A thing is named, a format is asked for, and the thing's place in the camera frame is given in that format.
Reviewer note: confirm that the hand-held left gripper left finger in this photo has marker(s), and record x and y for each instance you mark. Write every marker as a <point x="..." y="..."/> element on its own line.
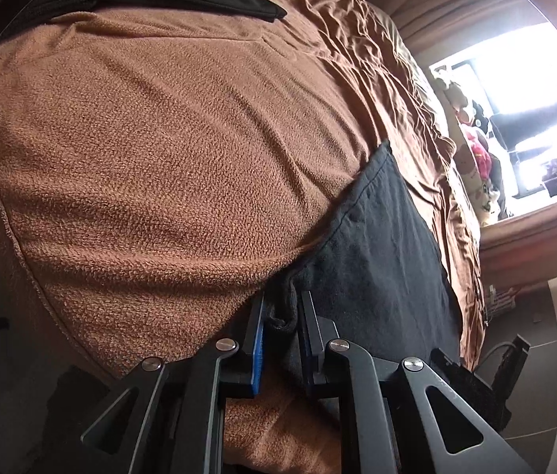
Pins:
<point x="257" y="345"/>

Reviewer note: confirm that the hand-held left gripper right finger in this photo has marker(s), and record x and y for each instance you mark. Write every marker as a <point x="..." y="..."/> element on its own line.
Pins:
<point x="310" y="335"/>

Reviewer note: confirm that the black bear print t-shirt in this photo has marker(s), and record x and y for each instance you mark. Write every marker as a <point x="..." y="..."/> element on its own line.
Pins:
<point x="387" y="256"/>

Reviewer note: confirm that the striped tote bag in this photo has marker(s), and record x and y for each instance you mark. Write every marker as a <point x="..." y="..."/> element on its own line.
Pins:
<point x="501" y="298"/>

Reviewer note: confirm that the pink curtain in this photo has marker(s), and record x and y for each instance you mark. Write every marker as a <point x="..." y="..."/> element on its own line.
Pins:
<point x="530" y="242"/>
<point x="456" y="5"/>

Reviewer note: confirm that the bear print cushion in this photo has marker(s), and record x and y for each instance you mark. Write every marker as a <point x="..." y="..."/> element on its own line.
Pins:
<point x="488" y="197"/>

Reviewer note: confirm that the brown blanket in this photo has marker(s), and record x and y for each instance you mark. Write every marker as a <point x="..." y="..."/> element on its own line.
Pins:
<point x="135" y="158"/>

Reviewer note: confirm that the pink plush toy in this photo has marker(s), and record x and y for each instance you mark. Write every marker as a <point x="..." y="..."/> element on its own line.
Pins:
<point x="478" y="153"/>

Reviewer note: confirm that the black round plush toy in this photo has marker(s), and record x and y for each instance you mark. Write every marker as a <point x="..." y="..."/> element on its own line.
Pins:
<point x="480" y="116"/>

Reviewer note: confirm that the long dark hanging garment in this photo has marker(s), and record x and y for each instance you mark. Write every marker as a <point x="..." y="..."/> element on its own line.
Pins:
<point x="530" y="121"/>

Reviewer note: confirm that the beige bear plush toy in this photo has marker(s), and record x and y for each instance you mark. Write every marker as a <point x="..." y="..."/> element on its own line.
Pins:
<point x="451" y="91"/>

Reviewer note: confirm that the beige duvet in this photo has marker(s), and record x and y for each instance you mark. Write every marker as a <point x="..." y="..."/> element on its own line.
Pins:
<point x="406" y="49"/>

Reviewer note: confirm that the bright window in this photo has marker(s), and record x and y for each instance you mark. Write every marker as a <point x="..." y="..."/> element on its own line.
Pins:
<point x="530" y="74"/>

